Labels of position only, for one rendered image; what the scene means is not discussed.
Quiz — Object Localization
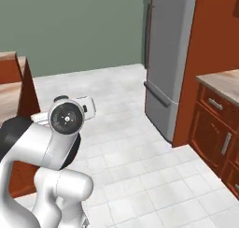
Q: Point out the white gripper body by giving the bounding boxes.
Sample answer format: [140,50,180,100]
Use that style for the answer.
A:
[30,111,50,126]

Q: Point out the brown wooden dining counter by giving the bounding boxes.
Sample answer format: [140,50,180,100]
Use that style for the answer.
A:
[0,50,42,199]

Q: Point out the tall brown cabinet panel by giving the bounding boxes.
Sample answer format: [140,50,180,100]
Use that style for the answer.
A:
[172,0,239,149]

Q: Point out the grey fridge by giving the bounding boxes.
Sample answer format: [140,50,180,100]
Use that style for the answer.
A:
[143,0,199,144]

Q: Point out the brown cupboard door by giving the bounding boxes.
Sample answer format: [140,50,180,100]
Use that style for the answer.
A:
[189,102,239,178]

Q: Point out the small brown drawer front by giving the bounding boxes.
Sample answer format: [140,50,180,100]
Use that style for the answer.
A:
[221,159,239,199]

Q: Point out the grey fridge drawer handle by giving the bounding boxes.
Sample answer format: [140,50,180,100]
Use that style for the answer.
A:
[143,80,172,108]

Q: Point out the grey fridge door handle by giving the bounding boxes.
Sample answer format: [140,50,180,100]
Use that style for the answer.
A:
[145,3,156,71]

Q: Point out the silver drawer handle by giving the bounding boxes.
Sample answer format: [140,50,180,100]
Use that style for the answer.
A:
[207,97,224,111]

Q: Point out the silver cupboard door handle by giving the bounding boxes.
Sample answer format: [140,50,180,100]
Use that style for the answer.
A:
[220,132,233,157]

